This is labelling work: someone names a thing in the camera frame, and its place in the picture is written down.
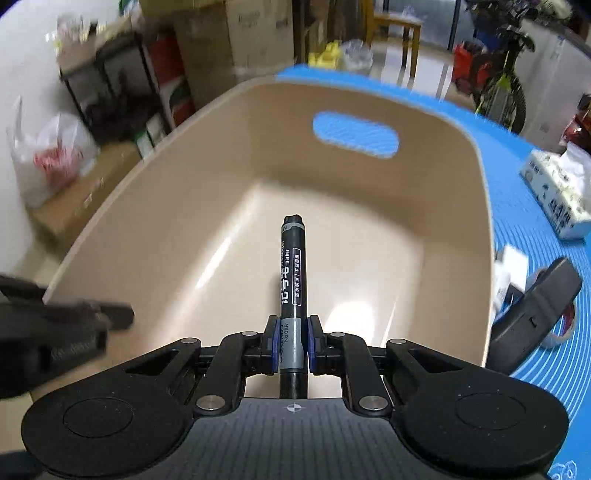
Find black rectangular case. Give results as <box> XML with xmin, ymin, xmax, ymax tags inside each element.
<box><xmin>488</xmin><ymin>257</ymin><xmax>583</xmax><ymax>376</ymax></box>

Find green black bicycle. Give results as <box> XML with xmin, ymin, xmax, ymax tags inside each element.
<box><xmin>455</xmin><ymin>0</ymin><xmax>537</xmax><ymax>136</ymax></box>

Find black metal shelf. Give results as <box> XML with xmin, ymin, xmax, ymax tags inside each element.
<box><xmin>59</xmin><ymin>30</ymin><xmax>195</xmax><ymax>145</ymax></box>

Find white chest freezer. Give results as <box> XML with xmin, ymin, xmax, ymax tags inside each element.
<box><xmin>521</xmin><ymin>22</ymin><xmax>591</xmax><ymax>154</ymax></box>

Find red bag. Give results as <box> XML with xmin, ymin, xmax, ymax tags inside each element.
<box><xmin>451</xmin><ymin>41</ymin><xmax>491</xmax><ymax>89</ymax></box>

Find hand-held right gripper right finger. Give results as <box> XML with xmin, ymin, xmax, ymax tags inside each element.
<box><xmin>307</xmin><ymin>315</ymin><xmax>463</xmax><ymax>415</ymax></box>

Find printed white tissue box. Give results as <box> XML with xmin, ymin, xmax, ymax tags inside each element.
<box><xmin>519</xmin><ymin>141</ymin><xmax>591</xmax><ymax>241</ymax></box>

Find clear tape roll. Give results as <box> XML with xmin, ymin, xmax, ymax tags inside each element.
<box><xmin>542</xmin><ymin>299</ymin><xmax>579</xmax><ymax>348</ymax></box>

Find wooden chair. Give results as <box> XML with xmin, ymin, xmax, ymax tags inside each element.
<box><xmin>362</xmin><ymin>0</ymin><xmax>424</xmax><ymax>80</ymax></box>

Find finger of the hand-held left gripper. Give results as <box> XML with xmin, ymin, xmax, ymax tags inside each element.
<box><xmin>44</xmin><ymin>299</ymin><xmax>136</xmax><ymax>331</ymax></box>

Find clear plastic bag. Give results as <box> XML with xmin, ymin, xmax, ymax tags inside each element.
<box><xmin>339</xmin><ymin>39</ymin><xmax>375</xmax><ymax>78</ymax></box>

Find white plastic bag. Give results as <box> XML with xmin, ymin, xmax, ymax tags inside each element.
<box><xmin>7</xmin><ymin>96</ymin><xmax>101</xmax><ymax>209</ymax></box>

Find flat cardboard box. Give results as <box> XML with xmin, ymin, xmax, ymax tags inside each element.
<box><xmin>31</xmin><ymin>140</ymin><xmax>145</xmax><ymax>241</ymax></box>

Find black marker pen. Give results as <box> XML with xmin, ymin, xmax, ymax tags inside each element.
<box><xmin>278</xmin><ymin>215</ymin><xmax>308</xmax><ymax>400</ymax></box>

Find beige plastic bin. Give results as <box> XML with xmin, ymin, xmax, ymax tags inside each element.
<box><xmin>30</xmin><ymin>76</ymin><xmax>497</xmax><ymax>402</ymax></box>

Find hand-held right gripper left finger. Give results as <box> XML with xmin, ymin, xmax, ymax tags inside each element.
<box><xmin>124</xmin><ymin>315</ymin><xmax>281</xmax><ymax>415</ymax></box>

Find yellow plastic toy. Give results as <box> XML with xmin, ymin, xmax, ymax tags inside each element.
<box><xmin>307</xmin><ymin>41</ymin><xmax>345</xmax><ymax>71</ymax></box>

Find large brown cardboard box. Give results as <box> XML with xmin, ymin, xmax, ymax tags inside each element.
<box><xmin>173</xmin><ymin>0</ymin><xmax>296</xmax><ymax>112</ymax></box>

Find white charger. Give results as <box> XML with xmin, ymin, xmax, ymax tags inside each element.
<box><xmin>492</xmin><ymin>244</ymin><xmax>530</xmax><ymax>315</ymax></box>

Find blue silicone baking mat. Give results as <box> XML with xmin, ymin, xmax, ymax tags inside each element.
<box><xmin>274</xmin><ymin>62</ymin><xmax>591</xmax><ymax>480</ymax></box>

